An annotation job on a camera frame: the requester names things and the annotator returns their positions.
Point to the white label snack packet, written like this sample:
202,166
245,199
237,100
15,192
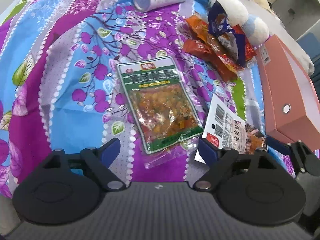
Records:
224,129

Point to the red foil snack packet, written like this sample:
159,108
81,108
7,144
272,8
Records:
245,49

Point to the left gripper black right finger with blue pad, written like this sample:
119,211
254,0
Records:
254,189

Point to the blue white snack bag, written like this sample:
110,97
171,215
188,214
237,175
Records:
220,27

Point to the orange snack packet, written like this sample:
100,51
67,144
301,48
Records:
198,27

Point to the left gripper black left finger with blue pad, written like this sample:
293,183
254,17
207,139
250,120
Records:
67,187

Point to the green pickled vegetable packet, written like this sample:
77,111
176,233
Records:
160,104

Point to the pink cardboard box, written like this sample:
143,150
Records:
290,100

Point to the white blue plush toy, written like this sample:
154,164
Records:
255,29

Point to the dark red snack packet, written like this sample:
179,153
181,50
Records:
198,49

